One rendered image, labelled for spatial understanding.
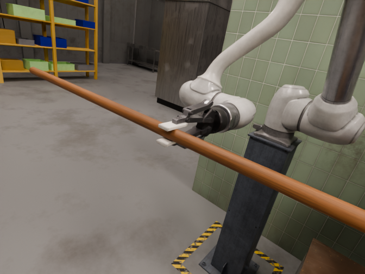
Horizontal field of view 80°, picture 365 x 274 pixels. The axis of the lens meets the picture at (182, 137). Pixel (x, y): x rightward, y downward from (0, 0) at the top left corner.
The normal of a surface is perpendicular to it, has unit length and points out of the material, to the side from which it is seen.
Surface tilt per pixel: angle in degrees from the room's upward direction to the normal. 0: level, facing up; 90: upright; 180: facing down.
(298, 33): 90
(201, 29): 90
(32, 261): 0
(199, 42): 90
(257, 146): 90
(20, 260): 0
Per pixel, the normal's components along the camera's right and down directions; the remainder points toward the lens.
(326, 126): -0.68, 0.54
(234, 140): -0.65, 0.21
